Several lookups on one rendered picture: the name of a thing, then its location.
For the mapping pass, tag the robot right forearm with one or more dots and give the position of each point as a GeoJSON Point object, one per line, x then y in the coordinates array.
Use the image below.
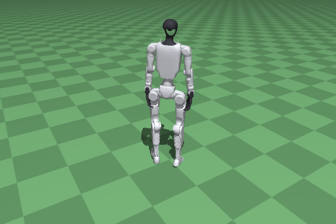
{"type": "Point", "coordinates": [189, 83]}

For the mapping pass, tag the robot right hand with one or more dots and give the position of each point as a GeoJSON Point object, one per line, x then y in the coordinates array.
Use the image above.
{"type": "Point", "coordinates": [189, 101]}

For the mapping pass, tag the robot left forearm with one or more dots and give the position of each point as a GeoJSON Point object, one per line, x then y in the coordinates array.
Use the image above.
{"type": "Point", "coordinates": [148, 79]}

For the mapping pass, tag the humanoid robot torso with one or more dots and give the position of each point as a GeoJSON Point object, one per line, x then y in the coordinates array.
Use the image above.
{"type": "Point", "coordinates": [168, 62]}

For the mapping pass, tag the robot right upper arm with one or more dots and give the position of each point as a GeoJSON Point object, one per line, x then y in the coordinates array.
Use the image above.
{"type": "Point", "coordinates": [187, 52]}

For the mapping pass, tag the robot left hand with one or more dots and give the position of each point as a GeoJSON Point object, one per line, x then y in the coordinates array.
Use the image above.
{"type": "Point", "coordinates": [147, 91]}

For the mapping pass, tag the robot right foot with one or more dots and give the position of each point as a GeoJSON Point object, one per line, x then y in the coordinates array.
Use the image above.
{"type": "Point", "coordinates": [177, 162]}

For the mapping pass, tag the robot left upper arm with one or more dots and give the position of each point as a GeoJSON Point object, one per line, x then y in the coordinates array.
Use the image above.
{"type": "Point", "coordinates": [150, 57]}

